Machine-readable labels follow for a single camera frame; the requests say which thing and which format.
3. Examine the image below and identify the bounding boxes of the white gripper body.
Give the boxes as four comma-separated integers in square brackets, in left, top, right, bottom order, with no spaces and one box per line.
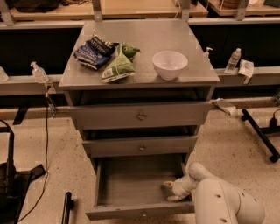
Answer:
[171,174,199,200]

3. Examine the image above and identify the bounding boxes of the grey bottom drawer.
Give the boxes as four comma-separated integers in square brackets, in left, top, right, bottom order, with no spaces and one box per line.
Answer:
[86,154,194,221]

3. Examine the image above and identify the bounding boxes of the grey drawer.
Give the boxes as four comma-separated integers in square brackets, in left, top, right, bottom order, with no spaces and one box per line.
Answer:
[82,136,197,158]
[86,154,194,221]
[70,101,211,130]

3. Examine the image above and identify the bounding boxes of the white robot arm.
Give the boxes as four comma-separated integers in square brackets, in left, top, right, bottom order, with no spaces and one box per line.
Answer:
[164,163,265,224]

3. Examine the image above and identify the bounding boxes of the grey middle drawer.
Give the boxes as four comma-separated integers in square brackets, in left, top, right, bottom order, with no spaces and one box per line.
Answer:
[82,136,197,158]

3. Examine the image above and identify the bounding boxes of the grey top drawer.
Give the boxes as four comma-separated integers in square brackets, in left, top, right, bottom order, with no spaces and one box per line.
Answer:
[70,101,211,130]

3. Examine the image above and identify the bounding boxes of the grey three-drawer cabinet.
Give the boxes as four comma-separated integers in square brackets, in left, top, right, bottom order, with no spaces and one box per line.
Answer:
[58,18,221,221]

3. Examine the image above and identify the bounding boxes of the black stand base right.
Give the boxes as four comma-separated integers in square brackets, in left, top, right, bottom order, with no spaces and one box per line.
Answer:
[241,108,280,163]

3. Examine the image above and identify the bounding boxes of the black bar on floor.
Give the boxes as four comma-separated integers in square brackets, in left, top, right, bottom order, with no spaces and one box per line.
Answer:
[61,192,74,224]

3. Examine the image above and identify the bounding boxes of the white bowl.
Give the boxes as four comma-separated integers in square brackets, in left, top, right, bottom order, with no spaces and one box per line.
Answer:
[152,51,188,81]

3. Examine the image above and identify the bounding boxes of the green chip bag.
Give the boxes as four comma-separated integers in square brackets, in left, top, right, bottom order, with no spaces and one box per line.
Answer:
[101,42,140,83]

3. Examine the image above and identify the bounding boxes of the small pump bottle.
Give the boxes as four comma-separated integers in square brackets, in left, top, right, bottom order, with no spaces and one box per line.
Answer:
[204,47,213,62]

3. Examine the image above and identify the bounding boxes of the white paper packet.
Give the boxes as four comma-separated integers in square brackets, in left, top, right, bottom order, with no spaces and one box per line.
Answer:
[238,59,254,84]

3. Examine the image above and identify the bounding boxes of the clear water bottle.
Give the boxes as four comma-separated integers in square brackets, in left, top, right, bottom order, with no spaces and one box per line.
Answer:
[225,48,242,73]

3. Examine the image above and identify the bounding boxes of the blue chip bag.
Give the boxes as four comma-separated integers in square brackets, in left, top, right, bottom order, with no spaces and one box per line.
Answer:
[73,33,118,71]

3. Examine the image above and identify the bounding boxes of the black equipment stand left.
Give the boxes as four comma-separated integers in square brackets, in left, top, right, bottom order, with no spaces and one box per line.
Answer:
[0,120,46,224]

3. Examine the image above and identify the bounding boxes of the clear sanitizer bottle left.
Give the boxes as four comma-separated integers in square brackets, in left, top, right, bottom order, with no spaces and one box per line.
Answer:
[31,61,49,83]

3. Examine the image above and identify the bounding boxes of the crumpled packet on rail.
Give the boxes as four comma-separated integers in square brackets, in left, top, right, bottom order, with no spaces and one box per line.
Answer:
[213,98,236,115]

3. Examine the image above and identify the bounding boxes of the black cable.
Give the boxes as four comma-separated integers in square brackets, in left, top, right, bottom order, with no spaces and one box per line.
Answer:
[17,84,58,223]

